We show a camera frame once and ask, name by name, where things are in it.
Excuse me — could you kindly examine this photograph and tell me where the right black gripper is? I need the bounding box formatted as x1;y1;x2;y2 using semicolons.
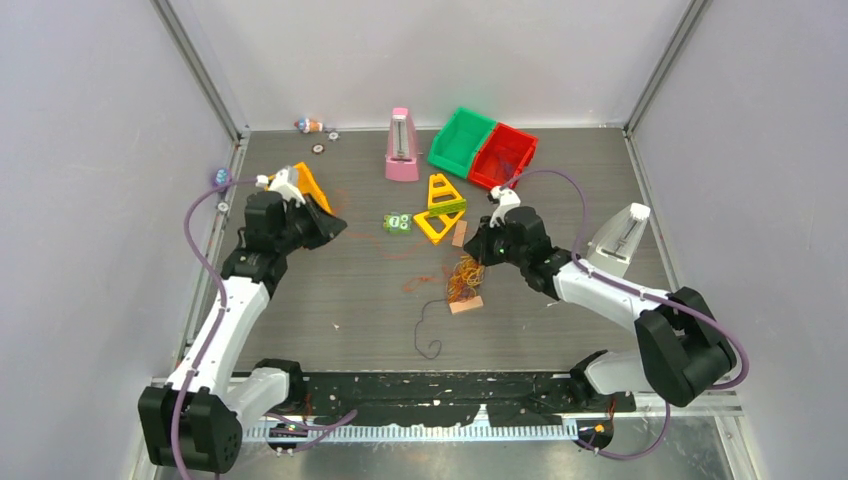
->
465;215;528;268

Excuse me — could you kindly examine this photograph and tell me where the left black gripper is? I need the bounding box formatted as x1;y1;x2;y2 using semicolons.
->
275;193;345;255

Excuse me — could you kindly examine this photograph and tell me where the yellow cable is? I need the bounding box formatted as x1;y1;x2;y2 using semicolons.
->
446;256;488;306

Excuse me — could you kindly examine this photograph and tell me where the orange cable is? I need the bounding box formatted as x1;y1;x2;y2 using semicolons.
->
331;188;452;296

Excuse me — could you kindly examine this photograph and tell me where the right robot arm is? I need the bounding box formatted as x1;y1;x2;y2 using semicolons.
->
463;207;738;411

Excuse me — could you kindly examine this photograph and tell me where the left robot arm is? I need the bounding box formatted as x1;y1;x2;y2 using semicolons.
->
138;191;347;475

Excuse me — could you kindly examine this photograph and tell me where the yellow plastic bin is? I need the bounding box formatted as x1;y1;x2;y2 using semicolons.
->
293;162;333;214

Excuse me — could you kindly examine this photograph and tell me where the small wooden block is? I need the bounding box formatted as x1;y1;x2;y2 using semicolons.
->
451;220;467;248

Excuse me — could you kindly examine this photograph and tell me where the purple egg toy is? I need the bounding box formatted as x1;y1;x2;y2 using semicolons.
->
212;168;233;194

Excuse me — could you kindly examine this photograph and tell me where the wooden block near centre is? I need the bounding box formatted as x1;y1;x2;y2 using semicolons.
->
448;296;484;315

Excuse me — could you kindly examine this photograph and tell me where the flat yellow triangle block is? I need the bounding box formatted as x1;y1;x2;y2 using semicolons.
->
413;210;465;245

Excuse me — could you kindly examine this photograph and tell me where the upright yellow triangle block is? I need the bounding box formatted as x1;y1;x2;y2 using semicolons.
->
427;173;467;216

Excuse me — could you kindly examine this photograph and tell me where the red plastic bin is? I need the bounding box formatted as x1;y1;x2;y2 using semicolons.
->
467;123;538;190

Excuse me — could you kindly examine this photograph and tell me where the white metronome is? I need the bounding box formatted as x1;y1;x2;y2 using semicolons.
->
587;203;652;277

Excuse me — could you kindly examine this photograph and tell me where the small clown figurine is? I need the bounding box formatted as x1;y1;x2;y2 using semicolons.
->
293;117;325;134

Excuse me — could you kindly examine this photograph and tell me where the green plastic bin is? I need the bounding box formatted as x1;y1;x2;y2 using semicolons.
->
428;107;497;179

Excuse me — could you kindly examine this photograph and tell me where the green owl toy block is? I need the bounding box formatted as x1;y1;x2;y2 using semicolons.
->
383;212;413;234

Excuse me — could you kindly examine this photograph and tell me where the pink metronome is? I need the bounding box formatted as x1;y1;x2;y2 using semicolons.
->
385;107;420;182

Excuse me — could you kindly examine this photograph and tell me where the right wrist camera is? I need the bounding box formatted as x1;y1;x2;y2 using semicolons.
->
489;186;521;228

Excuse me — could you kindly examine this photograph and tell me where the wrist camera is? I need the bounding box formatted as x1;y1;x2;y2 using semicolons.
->
255;165;306;205
489;186;521;228

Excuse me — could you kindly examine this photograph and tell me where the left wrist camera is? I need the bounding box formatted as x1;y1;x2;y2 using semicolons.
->
255;165;306;205

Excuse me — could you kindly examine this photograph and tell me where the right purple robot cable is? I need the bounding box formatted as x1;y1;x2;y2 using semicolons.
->
500;168;751;460

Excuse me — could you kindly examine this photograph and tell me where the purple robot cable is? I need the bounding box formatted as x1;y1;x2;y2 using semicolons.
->
500;168;751;460
169;175;359;480

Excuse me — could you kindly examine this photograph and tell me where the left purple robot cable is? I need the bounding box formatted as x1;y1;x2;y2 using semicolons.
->
169;175;359;480

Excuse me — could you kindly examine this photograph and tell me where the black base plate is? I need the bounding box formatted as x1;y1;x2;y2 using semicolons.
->
271;371;636;427

